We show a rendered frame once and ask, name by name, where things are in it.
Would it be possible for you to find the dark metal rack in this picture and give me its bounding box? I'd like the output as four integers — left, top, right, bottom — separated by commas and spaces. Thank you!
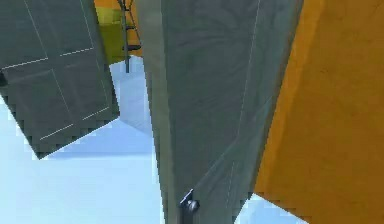
116, 0, 143, 74

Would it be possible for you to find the grey panelled room door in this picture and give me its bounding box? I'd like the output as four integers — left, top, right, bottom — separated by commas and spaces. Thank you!
0, 0, 121, 161

